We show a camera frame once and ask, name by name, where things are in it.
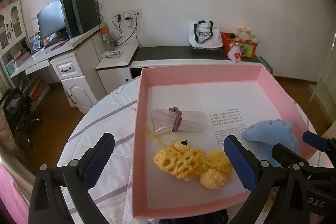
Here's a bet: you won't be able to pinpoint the wall power outlet strip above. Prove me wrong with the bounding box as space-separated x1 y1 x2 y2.
115 9 142 21

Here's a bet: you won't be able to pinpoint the white tote bag black handles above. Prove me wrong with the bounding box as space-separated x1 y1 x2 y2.
189 20 223 48

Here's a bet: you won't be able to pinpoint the low black white cabinet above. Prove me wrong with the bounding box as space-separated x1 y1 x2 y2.
94 43 274 94

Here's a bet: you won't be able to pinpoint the black computer tower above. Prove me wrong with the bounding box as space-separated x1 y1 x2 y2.
60 0 99 38

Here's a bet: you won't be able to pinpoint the pink heart plush toy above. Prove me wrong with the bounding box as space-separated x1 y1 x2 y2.
227 43 242 63

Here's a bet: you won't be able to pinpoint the light blue fleece cloth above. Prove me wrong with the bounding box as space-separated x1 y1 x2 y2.
241 119 299 166

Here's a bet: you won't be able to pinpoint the red orange storage box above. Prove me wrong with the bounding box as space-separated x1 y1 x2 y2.
221 32 257 59

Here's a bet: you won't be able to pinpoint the white desk with drawers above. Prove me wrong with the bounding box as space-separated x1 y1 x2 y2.
10 26 106 114

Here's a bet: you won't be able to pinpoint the white glass door cabinet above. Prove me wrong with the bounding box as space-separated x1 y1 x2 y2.
0 1 26 55

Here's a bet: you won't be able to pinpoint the pink shallow cardboard box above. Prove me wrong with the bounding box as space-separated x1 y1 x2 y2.
132 64 315 219

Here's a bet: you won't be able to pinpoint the black computer monitor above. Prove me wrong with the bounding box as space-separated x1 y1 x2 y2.
37 0 66 40

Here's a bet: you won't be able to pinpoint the yellow crochet toy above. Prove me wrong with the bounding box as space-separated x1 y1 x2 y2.
146 127 233 190

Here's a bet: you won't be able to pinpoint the clear plastic bag with band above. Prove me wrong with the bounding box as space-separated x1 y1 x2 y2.
150 107 207 135

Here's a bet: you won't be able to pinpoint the black desk chair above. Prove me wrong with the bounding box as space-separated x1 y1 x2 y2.
1 88 41 149

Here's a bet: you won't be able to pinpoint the beige plush toy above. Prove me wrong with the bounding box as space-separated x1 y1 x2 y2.
234 27 257 43

